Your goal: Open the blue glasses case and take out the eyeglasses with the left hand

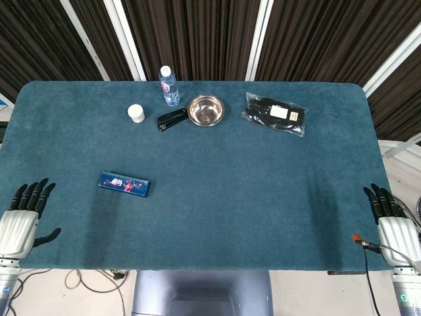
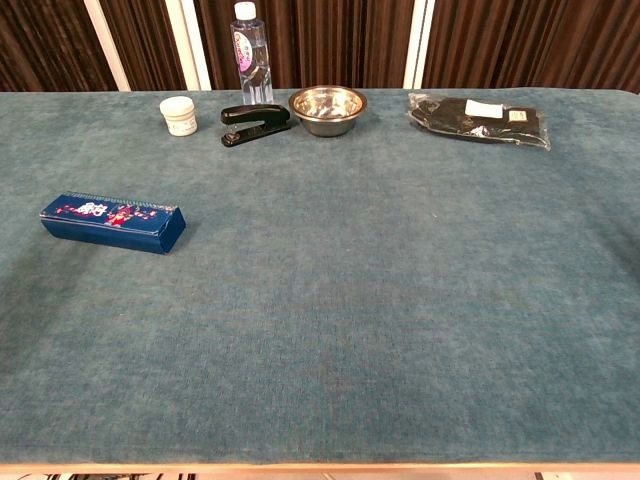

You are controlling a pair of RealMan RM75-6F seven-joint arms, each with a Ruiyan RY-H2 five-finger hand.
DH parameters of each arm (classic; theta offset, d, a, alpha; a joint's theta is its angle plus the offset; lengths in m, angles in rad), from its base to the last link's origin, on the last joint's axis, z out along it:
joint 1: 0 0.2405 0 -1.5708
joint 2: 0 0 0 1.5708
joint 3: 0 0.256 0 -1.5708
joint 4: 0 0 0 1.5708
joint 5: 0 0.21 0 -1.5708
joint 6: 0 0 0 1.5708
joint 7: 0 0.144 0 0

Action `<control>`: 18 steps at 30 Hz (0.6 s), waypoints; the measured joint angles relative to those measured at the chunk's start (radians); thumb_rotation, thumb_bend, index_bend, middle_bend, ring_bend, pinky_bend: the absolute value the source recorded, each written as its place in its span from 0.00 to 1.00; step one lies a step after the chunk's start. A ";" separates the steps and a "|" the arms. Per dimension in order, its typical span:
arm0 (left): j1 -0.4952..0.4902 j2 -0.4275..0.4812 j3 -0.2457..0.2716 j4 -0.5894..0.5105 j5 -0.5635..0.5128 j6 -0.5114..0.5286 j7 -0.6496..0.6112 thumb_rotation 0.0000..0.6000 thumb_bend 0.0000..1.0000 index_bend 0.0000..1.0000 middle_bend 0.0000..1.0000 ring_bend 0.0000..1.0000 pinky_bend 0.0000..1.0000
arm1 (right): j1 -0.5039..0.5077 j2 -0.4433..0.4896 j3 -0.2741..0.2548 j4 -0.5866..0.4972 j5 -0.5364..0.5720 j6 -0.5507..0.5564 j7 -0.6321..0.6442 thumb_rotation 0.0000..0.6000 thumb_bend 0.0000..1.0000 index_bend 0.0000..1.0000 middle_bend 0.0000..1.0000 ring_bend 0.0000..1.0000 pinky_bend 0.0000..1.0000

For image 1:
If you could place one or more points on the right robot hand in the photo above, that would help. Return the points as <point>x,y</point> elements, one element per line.
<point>399,237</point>

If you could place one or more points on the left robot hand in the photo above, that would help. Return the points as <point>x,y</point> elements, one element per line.
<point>16,230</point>

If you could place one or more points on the blue rectangular box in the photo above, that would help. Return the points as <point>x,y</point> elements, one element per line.
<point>123,184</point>

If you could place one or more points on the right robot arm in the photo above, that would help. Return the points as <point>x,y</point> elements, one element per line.
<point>408,296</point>

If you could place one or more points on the thin black bar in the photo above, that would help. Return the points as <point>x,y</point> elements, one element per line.
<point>345,272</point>

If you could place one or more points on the white and blue box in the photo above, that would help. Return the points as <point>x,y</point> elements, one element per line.
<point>4,105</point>

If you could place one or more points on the small white jar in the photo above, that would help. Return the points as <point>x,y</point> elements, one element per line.
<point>135,113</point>

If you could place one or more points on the teal table cloth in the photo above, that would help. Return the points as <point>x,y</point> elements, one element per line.
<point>230,181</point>

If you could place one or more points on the black garment in plastic bag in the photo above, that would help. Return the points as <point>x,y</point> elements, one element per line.
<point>263,113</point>

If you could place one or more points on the black stapler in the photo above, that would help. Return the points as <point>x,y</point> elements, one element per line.
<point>171,119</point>

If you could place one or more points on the blue-grey robot torso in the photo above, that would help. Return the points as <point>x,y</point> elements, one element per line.
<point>202,293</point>

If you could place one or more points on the clear water bottle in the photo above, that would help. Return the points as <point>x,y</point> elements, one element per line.
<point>169,92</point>

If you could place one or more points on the stainless steel bowl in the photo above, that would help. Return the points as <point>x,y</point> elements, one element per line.
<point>206,110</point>

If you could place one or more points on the dark brown pleated curtain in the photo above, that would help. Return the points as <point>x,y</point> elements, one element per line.
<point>197,33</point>

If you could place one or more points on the white metal frame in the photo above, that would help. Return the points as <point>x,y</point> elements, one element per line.
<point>394,149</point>

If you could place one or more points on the white frame post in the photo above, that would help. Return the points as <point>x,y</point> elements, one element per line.
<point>84,37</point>
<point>125,37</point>
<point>394,56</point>
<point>260,36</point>

